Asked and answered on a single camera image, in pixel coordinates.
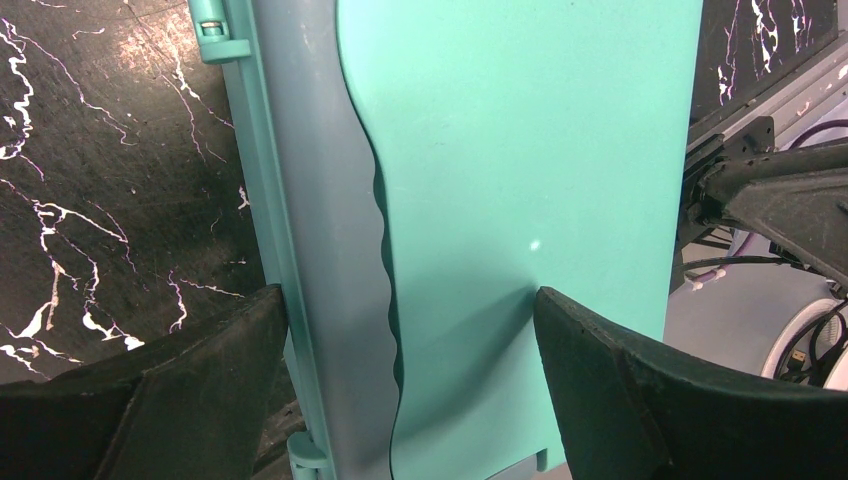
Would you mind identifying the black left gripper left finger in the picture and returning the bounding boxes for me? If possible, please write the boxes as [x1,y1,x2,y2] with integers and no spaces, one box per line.
[1,285,287,479]

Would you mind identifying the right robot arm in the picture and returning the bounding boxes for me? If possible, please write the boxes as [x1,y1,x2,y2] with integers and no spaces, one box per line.
[681,140,847,287]

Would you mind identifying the aluminium rail frame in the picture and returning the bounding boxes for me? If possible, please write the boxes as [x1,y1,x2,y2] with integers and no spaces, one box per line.
[684,31,847,172]

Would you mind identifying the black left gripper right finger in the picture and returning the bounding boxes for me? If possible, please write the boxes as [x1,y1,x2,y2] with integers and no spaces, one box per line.
[533,287,847,479]

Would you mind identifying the green medicine box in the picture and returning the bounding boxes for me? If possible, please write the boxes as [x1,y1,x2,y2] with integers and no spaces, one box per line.
[189,1,702,479]

